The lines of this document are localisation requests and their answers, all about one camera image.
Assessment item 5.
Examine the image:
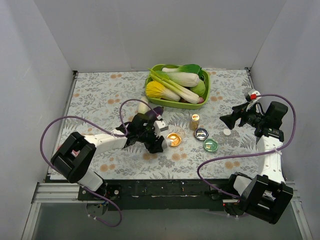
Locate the white bottle cap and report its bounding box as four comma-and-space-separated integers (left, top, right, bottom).
223, 128, 231, 136

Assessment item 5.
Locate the white blue pill bottle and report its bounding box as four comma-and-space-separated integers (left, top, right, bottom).
161, 138, 172, 149

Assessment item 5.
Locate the yellow round pill case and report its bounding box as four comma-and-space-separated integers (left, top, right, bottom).
166, 132, 182, 147

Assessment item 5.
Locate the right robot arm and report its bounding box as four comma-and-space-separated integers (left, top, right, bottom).
220, 101, 293, 225

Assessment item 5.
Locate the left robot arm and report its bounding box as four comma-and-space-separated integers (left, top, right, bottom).
50, 113, 170, 200

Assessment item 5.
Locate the purple eggplant toy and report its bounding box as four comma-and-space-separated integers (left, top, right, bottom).
145, 106, 164, 121

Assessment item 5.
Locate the clear pill case lid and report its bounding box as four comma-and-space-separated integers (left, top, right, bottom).
174, 126, 186, 138

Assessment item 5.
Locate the blue round pill case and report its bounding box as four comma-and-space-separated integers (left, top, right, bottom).
194, 127, 209, 141

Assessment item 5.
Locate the green round pill case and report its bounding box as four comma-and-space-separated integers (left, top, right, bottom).
203, 138, 219, 153

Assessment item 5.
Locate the small glass pill jar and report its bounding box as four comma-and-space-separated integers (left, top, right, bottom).
189, 114, 200, 131

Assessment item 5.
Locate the floral table mat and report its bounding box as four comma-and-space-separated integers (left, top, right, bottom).
58, 69, 259, 180

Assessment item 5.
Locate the white radish toy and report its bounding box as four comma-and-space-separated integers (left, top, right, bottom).
137, 96, 150, 114

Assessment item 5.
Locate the green plastic tray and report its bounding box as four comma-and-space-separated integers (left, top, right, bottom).
147, 70, 210, 110

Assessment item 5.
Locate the green cabbage toy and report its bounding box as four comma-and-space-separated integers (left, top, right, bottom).
190, 80, 206, 97

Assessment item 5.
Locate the long white daikon toy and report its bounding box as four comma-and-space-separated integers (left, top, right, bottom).
172, 86, 204, 104

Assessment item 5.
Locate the yellow napa cabbage toy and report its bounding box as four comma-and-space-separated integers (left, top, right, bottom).
145, 81, 181, 102

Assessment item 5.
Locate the bok choy toy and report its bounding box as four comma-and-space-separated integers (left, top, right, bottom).
156, 64, 203, 88

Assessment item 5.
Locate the green celery stalk toy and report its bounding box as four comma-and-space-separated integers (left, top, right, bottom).
148, 68, 188, 95

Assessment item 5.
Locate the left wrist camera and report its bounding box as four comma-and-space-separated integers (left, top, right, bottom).
153, 120, 169, 134

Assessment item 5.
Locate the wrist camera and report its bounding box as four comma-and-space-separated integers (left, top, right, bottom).
153, 120, 169, 134
244, 88, 261, 111

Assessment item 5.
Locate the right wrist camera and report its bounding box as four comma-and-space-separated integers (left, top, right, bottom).
244, 88, 261, 111

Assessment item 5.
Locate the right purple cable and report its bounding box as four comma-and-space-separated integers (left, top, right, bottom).
196, 93, 297, 217

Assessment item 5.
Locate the purple cable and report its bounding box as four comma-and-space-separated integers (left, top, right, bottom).
196, 93, 297, 217
39, 98, 163, 228

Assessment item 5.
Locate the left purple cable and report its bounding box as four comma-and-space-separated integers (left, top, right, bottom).
39, 98, 163, 228

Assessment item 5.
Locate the black base frame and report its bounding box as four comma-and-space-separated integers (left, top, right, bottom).
77, 178, 241, 212

